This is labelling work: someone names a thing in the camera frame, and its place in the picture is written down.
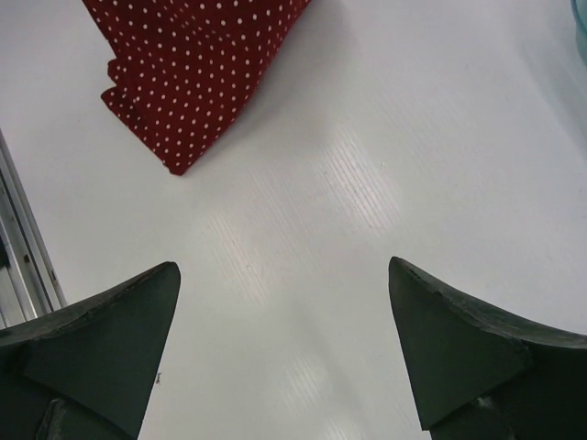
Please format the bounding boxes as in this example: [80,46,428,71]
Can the teal plastic tub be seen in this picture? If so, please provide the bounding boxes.
[570,0,587,65]

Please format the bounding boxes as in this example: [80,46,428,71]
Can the aluminium rail frame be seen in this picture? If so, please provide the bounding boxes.
[0,140,67,329]

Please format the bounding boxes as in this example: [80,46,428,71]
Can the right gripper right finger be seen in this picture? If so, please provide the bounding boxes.
[389,257,586,439]

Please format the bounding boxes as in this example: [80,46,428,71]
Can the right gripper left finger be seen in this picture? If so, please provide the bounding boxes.
[1,261,181,439]

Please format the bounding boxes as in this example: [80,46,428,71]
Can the red polka dot skirt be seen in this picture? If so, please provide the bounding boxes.
[84,0,310,176]

